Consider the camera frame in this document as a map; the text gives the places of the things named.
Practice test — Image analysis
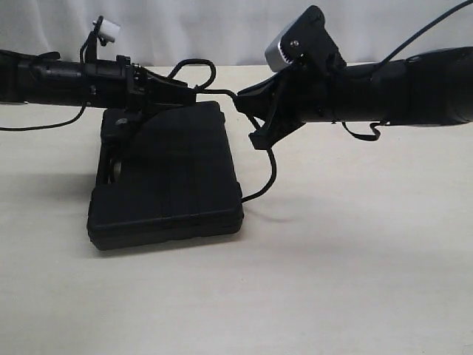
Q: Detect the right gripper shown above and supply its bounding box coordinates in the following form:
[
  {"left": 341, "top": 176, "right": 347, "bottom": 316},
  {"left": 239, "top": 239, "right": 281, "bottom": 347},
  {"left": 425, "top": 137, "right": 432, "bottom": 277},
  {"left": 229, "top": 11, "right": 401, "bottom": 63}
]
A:
[{"left": 236, "top": 65, "right": 344, "bottom": 150}]

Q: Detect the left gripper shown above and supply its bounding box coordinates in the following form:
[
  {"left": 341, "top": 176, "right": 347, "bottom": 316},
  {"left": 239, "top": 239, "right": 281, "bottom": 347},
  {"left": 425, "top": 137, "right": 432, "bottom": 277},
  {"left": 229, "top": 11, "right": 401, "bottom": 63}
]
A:
[{"left": 88, "top": 55, "right": 197, "bottom": 112}]

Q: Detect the black braided rope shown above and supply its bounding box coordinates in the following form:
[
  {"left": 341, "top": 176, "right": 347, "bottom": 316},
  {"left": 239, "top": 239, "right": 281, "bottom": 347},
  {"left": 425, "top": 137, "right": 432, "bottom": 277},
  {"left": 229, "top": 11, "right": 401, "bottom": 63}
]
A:
[{"left": 106, "top": 58, "right": 278, "bottom": 203}]

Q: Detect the black plastic carrying case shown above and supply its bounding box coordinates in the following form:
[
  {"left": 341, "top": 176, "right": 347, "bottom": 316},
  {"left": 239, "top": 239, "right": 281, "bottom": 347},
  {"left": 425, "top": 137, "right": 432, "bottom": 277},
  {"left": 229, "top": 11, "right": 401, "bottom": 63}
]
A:
[{"left": 86, "top": 101, "right": 244, "bottom": 251}]

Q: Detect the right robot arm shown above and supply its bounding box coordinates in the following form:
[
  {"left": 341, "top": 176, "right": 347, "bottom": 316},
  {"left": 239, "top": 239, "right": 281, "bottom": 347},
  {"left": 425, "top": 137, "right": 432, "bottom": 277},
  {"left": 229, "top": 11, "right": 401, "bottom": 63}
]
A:
[{"left": 234, "top": 47, "right": 472, "bottom": 150}]

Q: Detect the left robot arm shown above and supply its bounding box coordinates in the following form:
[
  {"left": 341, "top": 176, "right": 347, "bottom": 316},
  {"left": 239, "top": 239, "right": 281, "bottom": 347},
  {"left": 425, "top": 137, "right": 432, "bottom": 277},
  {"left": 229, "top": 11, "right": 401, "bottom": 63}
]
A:
[{"left": 1, "top": 50, "right": 197, "bottom": 112}]

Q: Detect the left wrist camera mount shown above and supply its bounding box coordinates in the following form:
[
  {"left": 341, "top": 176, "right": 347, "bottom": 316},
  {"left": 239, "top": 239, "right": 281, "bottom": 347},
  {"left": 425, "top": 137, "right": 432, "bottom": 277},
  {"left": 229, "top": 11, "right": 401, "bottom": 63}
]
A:
[{"left": 79, "top": 16, "right": 121, "bottom": 64}]

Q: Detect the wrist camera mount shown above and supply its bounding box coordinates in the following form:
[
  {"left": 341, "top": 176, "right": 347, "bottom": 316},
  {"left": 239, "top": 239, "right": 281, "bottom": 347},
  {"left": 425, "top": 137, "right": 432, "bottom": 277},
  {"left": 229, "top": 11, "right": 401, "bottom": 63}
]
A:
[
  {"left": 79, "top": 16, "right": 121, "bottom": 64},
  {"left": 265, "top": 5, "right": 347, "bottom": 75}
]

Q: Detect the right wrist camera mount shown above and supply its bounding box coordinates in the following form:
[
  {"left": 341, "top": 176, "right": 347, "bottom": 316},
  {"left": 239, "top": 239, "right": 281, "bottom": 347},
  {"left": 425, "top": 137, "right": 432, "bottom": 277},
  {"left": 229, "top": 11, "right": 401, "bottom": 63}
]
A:
[{"left": 265, "top": 5, "right": 347, "bottom": 75}]

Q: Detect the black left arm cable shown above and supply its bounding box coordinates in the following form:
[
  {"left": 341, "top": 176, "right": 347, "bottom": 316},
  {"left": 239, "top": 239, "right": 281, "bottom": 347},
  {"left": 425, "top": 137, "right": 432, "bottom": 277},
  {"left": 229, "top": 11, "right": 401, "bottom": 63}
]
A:
[{"left": 0, "top": 106, "right": 88, "bottom": 131}]

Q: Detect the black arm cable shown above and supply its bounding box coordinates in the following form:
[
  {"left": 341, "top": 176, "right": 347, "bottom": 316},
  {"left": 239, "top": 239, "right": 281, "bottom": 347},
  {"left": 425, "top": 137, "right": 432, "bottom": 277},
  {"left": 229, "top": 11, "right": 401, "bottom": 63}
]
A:
[
  {"left": 0, "top": 106, "right": 88, "bottom": 131},
  {"left": 341, "top": 0, "right": 473, "bottom": 141}
]

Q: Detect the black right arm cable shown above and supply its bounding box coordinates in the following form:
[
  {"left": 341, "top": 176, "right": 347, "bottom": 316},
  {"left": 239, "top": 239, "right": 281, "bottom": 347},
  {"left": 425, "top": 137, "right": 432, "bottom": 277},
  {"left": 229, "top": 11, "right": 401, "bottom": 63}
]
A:
[{"left": 341, "top": 0, "right": 473, "bottom": 141}]

